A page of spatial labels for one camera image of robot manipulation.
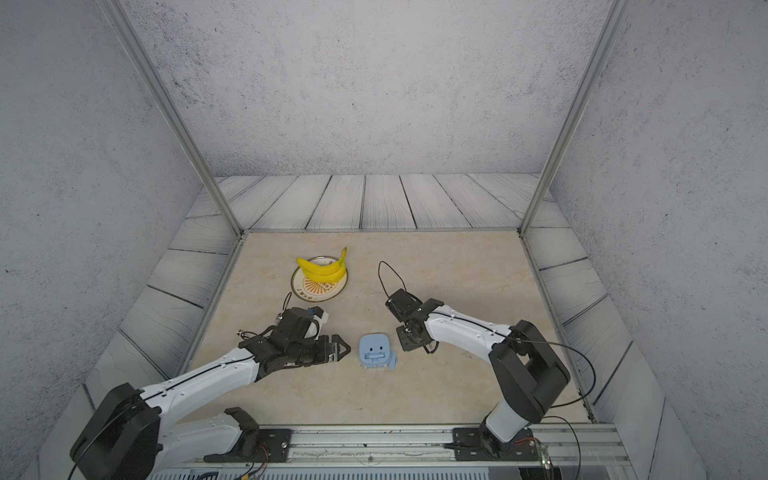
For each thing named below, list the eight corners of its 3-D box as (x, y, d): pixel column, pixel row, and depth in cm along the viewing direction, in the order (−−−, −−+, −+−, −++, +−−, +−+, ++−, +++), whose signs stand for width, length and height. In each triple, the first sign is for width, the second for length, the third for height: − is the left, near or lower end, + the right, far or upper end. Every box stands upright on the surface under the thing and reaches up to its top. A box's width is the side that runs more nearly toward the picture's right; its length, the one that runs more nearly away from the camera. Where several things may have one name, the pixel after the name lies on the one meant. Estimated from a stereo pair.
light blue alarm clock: (359, 369, 88) (357, 363, 84) (361, 341, 93) (359, 334, 90) (397, 369, 88) (397, 363, 84) (396, 340, 93) (396, 334, 90)
